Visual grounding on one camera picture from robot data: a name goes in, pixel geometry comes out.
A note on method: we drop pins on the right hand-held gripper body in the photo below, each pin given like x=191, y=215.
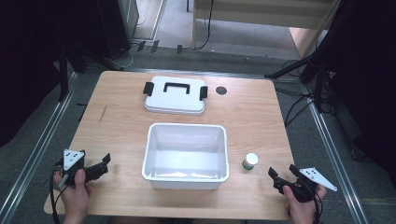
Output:
x=306, y=183

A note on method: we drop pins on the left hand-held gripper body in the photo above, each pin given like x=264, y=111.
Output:
x=74, y=164

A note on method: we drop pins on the small white bottle green label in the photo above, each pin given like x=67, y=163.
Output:
x=250, y=160

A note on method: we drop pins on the white plastic storage box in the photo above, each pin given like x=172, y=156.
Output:
x=186, y=155

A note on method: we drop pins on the person's right hand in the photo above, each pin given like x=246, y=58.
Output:
x=303, y=210

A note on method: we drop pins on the person's left hand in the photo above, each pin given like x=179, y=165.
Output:
x=76, y=199

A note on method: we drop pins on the black upright stand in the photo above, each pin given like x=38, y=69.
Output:
x=63, y=77

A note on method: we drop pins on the black tripod stand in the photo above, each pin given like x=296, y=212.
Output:
x=317, y=81

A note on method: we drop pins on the black round table grommet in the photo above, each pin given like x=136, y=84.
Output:
x=221, y=90

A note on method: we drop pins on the black curtain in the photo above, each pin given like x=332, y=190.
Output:
x=367, y=77
x=34, y=56

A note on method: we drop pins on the black cabinet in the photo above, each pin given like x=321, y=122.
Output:
x=116, y=28

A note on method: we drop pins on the light wooden furniture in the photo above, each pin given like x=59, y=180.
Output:
x=264, y=14

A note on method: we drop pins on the metal floor rail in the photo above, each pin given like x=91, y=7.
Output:
x=336, y=161
x=202, y=73
x=34, y=155

